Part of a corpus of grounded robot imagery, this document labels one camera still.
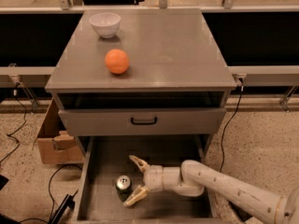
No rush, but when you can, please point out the black cable left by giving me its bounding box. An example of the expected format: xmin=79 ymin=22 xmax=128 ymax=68
xmin=0 ymin=83 xmax=28 ymax=164

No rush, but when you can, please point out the open grey middle drawer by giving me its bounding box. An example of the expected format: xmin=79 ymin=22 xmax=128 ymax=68
xmin=74 ymin=135 xmax=221 ymax=224

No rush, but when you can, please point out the orange ball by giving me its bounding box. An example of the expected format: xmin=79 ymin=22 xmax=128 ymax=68
xmin=105 ymin=49 xmax=129 ymax=75

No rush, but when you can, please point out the black cable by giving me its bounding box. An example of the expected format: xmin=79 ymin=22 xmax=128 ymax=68
xmin=0 ymin=83 xmax=28 ymax=164
xmin=219 ymin=83 xmax=244 ymax=174

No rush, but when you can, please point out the grey metal rail frame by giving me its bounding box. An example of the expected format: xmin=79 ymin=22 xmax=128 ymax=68
xmin=0 ymin=0 xmax=299 ymax=114

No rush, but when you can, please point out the white ceramic bowl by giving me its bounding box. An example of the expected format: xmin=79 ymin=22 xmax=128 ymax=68
xmin=89 ymin=12 xmax=121 ymax=38

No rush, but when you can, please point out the green soda can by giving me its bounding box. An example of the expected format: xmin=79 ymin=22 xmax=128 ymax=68
xmin=115 ymin=175 xmax=133 ymax=202

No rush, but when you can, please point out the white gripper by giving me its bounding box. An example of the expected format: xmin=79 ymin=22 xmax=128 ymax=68
xmin=123 ymin=155 xmax=164 ymax=207

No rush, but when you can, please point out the grey drawer cabinet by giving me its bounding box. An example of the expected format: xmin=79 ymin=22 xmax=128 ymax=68
xmin=46 ymin=8 xmax=235 ymax=150

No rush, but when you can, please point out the black device lower left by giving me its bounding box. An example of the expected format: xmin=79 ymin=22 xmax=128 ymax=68
xmin=48 ymin=193 xmax=76 ymax=224

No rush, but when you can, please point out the brown cardboard box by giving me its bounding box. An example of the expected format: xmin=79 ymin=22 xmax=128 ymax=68
xmin=36 ymin=100 xmax=84 ymax=164

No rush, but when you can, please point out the black cable right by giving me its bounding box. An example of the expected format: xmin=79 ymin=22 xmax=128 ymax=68
xmin=219 ymin=83 xmax=244 ymax=174

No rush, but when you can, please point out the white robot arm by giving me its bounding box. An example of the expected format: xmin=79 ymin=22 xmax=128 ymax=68
xmin=123 ymin=155 xmax=299 ymax=224

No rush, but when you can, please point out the black drawer handle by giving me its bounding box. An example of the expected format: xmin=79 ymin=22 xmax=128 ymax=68
xmin=130 ymin=117 xmax=158 ymax=126

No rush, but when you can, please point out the grey top drawer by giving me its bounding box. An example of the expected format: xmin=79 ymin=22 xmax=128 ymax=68
xmin=59 ymin=108 xmax=226 ymax=136

